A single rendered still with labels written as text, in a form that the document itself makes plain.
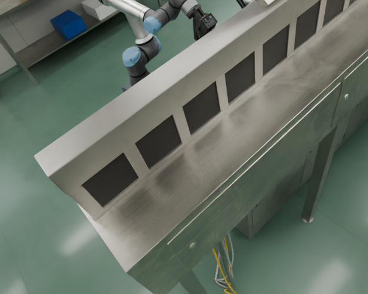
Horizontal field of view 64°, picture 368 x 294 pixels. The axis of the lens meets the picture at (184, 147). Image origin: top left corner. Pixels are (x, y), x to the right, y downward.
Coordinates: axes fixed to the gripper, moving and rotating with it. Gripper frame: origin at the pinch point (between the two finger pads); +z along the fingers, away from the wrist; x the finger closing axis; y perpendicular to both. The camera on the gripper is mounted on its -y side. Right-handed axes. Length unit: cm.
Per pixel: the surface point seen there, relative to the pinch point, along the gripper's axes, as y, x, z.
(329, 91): 52, -12, 37
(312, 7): 53, 1, 15
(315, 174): -14, 9, 84
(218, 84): 52, -40, 15
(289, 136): 49, -31, 40
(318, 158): -3, 9, 74
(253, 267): -63, -39, 121
